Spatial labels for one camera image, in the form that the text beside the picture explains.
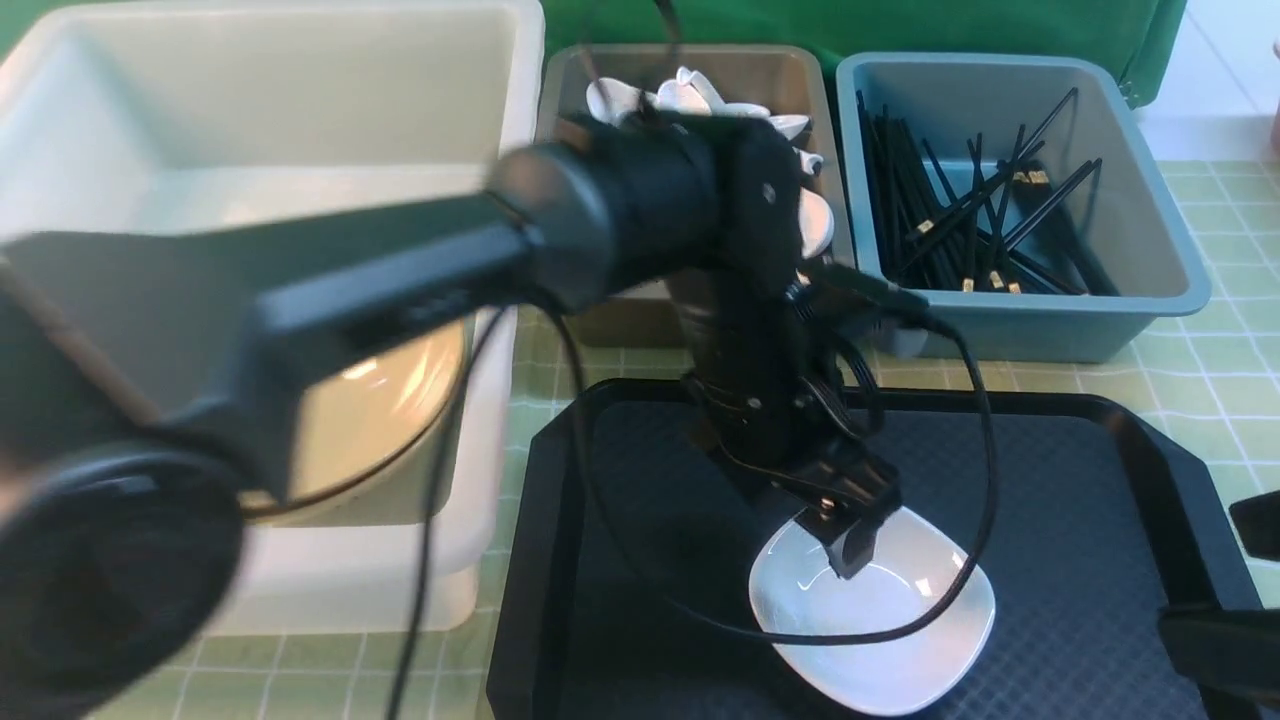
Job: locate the blue chopstick bin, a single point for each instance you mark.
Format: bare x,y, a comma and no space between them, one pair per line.
1125,215

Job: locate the tan noodle bowl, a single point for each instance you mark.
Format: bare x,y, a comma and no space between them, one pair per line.
361,428

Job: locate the bundle of black chopsticks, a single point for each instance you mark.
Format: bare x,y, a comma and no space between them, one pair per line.
1009,233

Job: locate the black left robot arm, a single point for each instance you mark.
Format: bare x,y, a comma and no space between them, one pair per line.
150,379

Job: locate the white square dish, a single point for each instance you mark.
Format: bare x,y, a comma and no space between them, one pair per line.
792,590

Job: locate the green cloth backdrop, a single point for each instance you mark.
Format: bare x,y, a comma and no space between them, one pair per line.
1131,40

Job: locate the grey spoon bin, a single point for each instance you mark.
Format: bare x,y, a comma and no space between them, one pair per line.
785,79

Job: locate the black serving tray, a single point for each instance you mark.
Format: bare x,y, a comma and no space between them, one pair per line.
1103,523

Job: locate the pile of white spoons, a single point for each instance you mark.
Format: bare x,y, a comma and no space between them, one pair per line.
690,92

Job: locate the large white plastic tub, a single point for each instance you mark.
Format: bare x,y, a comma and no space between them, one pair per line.
176,116

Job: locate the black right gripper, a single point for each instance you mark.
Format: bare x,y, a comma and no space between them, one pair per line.
1235,651

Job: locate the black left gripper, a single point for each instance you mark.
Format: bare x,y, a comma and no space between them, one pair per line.
764,376

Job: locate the green checked tablecloth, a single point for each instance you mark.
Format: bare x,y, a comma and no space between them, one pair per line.
1209,380

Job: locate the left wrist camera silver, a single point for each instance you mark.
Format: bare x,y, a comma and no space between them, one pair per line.
856,305

